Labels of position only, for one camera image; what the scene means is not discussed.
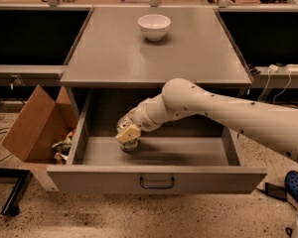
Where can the open grey top drawer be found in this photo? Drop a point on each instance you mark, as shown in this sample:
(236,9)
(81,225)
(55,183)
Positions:
(200,154)

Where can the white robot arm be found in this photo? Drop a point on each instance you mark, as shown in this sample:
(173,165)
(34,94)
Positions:
(273,126)

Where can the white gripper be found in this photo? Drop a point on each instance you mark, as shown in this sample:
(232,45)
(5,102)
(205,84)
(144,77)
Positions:
(141,116)

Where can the black power adapter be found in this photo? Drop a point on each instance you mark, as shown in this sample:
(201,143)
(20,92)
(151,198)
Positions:
(275,191)

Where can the black floor stand leg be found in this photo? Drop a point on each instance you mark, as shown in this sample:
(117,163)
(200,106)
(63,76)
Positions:
(18,178)

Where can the white power strip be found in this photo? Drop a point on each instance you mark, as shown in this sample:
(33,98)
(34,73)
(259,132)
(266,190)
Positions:
(292,67)

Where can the brown cardboard box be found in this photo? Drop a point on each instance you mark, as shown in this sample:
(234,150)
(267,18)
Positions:
(41,123)

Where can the crumpled trash in box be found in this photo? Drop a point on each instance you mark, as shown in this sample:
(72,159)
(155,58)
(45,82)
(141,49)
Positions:
(62,148)

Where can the white ceramic bowl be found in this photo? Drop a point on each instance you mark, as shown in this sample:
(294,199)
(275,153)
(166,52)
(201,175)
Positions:
(154,27)

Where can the black drawer handle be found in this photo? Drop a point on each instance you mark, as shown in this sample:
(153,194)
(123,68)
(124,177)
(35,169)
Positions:
(157,184)

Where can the grey metal cabinet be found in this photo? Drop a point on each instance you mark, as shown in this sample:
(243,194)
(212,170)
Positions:
(112,52)

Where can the green white 7up can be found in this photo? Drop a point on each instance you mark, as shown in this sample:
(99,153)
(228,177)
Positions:
(129,146)

